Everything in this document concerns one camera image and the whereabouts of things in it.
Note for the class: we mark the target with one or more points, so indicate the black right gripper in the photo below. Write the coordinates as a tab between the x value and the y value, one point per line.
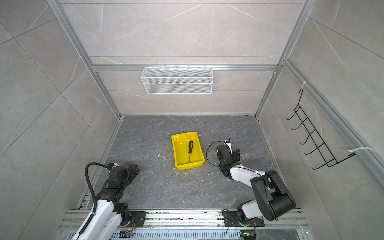
236	155

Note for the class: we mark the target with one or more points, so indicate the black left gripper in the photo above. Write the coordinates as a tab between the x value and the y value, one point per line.
132	175

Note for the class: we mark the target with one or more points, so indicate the orange black screwdriver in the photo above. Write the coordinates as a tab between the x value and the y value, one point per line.
191	144

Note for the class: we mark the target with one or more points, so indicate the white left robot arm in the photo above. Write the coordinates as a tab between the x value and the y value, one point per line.
107	213

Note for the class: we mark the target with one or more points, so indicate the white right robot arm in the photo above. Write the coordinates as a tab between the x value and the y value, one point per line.
272	197

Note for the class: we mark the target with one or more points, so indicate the yellow plastic bin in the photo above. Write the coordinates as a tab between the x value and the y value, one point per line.
181	147

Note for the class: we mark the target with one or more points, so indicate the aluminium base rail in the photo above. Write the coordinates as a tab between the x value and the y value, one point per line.
211	224

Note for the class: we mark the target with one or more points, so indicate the black wire hook rack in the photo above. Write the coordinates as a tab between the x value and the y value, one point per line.
315	137

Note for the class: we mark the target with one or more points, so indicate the white wire mesh basket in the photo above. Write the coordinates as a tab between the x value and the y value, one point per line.
178	80

